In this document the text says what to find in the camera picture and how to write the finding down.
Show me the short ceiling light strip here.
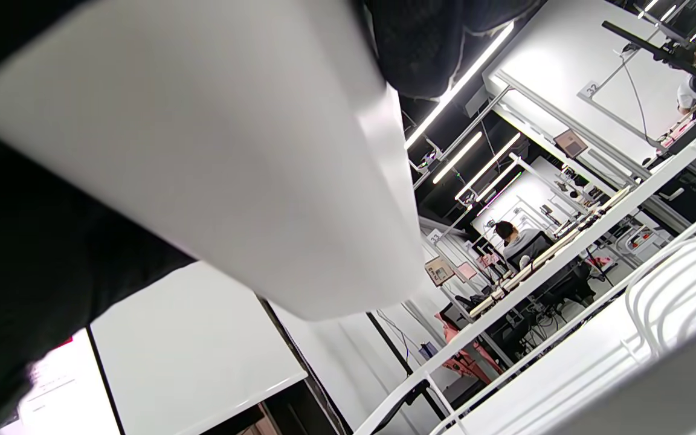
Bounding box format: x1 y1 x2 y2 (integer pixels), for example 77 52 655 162
432 131 483 184
455 132 522 202

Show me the white plate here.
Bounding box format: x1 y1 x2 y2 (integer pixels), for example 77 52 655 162
0 0 430 322

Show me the white wire dish rack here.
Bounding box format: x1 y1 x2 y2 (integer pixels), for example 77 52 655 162
623 237 696 363

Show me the long ceiling light strip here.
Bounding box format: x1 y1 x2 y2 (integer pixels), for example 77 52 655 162
404 21 515 150

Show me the black office chair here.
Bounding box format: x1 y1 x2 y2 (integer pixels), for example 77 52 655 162
505 231 557 272

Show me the white paper with red label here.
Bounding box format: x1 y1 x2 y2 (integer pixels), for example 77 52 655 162
0 329 120 435

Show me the person's right hand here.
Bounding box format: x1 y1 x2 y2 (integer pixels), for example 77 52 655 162
0 0 542 435

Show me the brown cardboard sign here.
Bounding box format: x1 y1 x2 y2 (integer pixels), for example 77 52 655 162
425 256 455 287
553 127 588 160

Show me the white metal frame rail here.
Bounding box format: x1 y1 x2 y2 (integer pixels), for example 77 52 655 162
353 108 696 435

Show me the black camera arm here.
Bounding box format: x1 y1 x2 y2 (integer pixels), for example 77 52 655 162
601 20 696 95

